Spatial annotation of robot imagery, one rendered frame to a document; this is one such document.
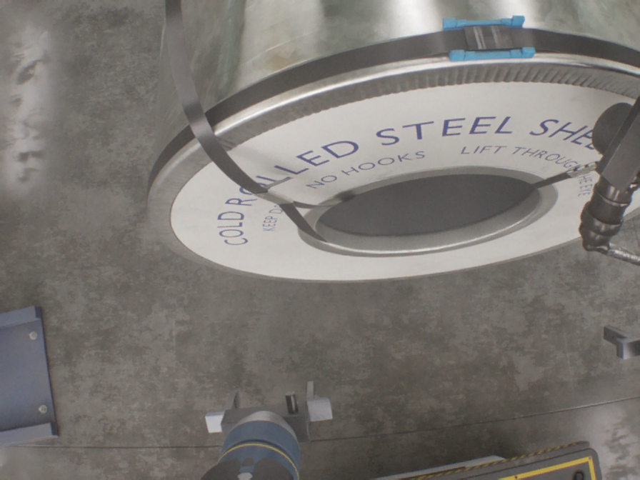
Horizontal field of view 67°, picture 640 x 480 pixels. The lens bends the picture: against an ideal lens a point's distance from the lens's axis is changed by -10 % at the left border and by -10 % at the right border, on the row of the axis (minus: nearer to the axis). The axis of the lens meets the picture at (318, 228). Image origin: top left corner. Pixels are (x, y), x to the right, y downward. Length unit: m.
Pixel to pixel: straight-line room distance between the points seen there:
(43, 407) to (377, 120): 1.70
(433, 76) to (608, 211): 0.30
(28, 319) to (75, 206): 0.48
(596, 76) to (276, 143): 0.46
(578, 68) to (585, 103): 0.11
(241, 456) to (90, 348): 1.47
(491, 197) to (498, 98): 0.68
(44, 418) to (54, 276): 0.54
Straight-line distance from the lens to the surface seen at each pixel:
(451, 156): 0.90
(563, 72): 0.73
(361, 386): 1.89
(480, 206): 1.43
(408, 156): 0.87
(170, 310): 2.00
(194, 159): 0.83
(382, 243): 1.42
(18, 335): 2.22
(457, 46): 0.67
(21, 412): 2.20
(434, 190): 1.49
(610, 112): 0.71
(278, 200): 0.85
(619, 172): 0.66
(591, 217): 0.77
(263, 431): 0.72
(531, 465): 1.66
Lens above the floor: 1.89
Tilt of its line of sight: 72 degrees down
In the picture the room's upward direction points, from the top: 3 degrees counter-clockwise
